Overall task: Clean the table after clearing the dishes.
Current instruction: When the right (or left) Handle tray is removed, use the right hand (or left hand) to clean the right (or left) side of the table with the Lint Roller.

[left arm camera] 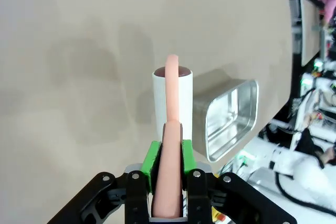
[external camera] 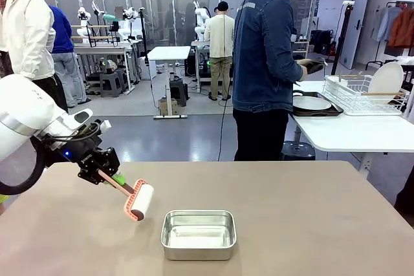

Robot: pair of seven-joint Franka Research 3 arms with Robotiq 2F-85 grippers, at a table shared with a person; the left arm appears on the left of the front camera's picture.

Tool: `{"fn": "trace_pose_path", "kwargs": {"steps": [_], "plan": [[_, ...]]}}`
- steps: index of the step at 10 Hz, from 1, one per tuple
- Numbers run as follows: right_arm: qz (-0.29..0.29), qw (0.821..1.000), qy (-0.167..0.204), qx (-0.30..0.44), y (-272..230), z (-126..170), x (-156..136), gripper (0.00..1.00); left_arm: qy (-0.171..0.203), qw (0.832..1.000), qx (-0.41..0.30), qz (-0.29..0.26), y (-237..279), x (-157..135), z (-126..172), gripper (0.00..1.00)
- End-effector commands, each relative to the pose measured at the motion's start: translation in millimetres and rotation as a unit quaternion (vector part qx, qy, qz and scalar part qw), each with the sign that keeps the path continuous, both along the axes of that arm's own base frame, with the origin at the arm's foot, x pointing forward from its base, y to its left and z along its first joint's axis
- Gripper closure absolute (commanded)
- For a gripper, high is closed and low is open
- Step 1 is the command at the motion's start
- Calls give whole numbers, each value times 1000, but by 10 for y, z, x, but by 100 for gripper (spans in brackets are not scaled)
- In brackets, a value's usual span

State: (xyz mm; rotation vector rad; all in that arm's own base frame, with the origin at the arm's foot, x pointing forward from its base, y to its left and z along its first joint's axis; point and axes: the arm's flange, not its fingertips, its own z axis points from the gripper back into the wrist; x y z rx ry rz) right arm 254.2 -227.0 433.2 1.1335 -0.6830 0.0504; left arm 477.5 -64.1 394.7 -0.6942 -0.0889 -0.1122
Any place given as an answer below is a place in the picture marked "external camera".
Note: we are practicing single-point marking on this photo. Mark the figure in white jacket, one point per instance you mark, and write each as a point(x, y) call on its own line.
point(30, 37)

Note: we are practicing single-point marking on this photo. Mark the cardboard box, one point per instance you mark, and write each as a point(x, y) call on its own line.
point(167, 107)

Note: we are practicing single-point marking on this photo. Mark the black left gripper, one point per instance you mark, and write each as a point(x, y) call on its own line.
point(97, 163)

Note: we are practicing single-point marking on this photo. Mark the black bag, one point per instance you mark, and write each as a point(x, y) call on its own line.
point(321, 41)

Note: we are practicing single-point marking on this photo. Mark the grey door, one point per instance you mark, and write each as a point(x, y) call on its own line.
point(336, 14)

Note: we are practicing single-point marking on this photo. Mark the grey plastic stool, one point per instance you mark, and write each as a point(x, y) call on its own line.
point(110, 83)

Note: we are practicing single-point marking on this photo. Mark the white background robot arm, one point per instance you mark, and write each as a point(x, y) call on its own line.
point(200, 22)
point(126, 25)

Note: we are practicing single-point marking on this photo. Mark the black clothes rack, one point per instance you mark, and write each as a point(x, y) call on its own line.
point(393, 57)

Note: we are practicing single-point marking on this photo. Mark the black round stool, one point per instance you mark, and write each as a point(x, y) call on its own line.
point(297, 151)

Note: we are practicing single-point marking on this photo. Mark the person's right forearm denim sleeve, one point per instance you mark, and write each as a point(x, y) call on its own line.
point(292, 72)

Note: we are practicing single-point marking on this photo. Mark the person in blue hoodie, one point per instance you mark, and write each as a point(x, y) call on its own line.
point(63, 33)

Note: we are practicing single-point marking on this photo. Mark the light blue shirt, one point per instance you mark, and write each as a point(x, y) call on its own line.
point(386, 24)

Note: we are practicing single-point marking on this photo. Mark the person in cream sweater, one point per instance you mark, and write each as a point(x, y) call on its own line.
point(220, 37)

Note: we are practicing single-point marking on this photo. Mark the person in denim jacket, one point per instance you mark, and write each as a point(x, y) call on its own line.
point(262, 46)

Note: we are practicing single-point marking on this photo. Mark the small black stool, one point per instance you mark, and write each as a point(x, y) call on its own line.
point(178, 92)

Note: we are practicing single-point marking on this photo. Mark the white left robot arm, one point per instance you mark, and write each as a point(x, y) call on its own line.
point(22, 108)

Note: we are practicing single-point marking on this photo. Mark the dark cloth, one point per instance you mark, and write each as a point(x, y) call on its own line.
point(316, 65)

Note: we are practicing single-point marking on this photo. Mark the black tripod stand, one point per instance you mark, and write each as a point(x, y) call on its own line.
point(343, 37)

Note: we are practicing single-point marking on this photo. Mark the white side table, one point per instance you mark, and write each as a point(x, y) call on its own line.
point(355, 133)

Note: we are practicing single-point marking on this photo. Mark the person's right hand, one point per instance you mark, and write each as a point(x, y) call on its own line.
point(303, 69)

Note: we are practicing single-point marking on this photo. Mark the rectangular stainless steel tray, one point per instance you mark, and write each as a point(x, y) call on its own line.
point(197, 253)

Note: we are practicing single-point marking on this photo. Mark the background metal workbench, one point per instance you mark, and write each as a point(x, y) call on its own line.
point(106, 50)

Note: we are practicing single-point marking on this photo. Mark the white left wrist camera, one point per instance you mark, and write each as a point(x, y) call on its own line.
point(104, 126)

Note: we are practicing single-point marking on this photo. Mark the white background desk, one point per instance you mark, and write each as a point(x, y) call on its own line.
point(168, 53)

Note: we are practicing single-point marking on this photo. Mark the orange jacket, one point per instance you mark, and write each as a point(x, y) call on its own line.
point(402, 28)

